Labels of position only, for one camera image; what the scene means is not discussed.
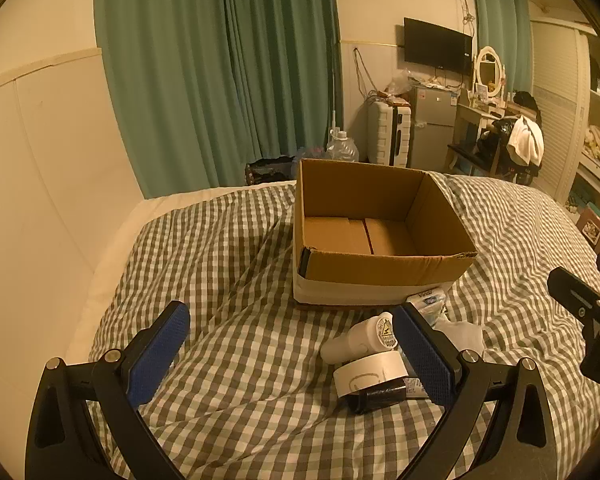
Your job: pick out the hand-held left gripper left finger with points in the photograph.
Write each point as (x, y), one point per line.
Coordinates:
(165, 355)

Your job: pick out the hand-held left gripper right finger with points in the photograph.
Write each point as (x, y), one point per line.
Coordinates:
(425, 355)

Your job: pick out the blue and white packet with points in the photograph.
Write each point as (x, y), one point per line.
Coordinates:
(427, 302)

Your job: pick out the black bottle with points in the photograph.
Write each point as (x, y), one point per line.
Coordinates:
(380, 396)

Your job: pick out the white plastic bottle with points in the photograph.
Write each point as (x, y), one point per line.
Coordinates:
(355, 340)

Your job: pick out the cardboard box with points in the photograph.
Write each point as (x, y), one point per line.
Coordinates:
(380, 240)

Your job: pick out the brown picture box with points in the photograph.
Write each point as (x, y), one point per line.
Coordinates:
(594, 225)

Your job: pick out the grey checkered blanket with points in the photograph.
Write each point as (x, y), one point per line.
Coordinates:
(240, 280)

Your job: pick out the white garment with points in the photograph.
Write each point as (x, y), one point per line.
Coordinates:
(526, 140)

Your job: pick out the white louvered wardrobe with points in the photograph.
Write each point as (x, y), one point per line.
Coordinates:
(560, 110)

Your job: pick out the black chair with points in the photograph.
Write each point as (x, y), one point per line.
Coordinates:
(472, 155)

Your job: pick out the black garment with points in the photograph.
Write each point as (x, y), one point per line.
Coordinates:
(526, 102)

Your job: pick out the white vanity desk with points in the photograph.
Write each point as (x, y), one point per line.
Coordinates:
(472, 117)

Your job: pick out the dark patterned bag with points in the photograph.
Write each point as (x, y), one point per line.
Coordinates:
(270, 170)

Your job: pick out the silver mini fridge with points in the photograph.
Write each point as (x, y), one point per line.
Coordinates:
(435, 125)

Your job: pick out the clear water jug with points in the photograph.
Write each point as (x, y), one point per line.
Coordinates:
(342, 147)

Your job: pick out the white suitcase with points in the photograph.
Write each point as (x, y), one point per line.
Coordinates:
(387, 132)

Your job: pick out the white oval vanity mirror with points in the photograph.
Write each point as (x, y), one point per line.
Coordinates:
(489, 67)

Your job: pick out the narrow green curtain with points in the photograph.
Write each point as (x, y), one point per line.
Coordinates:
(500, 25)

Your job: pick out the clear plastic bag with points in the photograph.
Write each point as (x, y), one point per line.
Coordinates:
(401, 82)

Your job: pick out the wide green curtain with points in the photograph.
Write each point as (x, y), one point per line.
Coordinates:
(220, 70)

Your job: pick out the black wall television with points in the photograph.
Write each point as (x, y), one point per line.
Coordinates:
(437, 45)

